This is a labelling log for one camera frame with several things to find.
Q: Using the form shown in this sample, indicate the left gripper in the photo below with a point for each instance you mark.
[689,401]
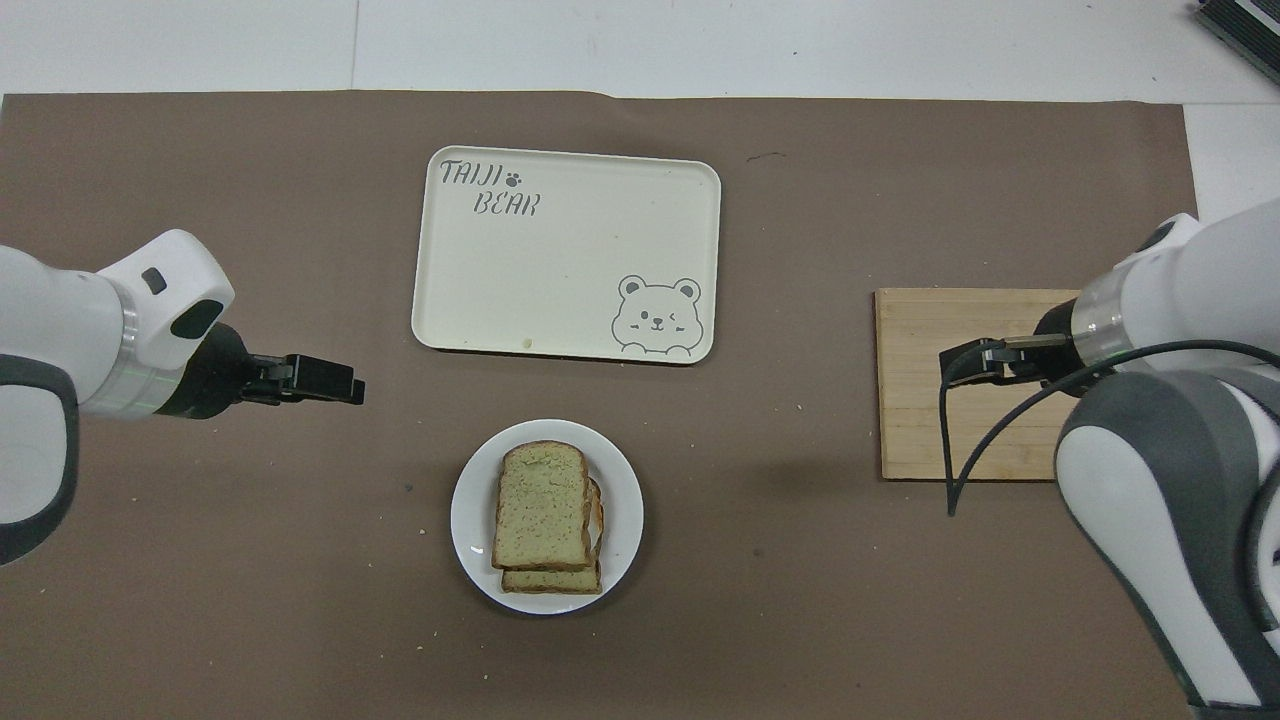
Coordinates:
[215,375]

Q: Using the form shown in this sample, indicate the bread slice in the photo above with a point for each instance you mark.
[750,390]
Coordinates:
[550,582]
[542,505]

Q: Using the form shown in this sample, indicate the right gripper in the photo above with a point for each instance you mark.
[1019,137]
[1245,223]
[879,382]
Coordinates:
[1052,335]

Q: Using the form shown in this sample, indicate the wooden cutting board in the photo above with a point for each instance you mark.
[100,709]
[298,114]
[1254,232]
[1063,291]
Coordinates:
[920,420]

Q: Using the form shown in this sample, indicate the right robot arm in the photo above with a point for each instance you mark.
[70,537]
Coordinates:
[1180,290]

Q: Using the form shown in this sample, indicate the cream tray with bear print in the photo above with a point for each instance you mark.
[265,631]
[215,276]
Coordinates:
[560,260]

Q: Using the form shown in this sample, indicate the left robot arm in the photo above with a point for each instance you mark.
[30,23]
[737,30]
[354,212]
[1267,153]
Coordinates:
[50,310]

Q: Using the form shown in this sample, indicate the white round plate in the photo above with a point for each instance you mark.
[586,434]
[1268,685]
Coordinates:
[475,520]

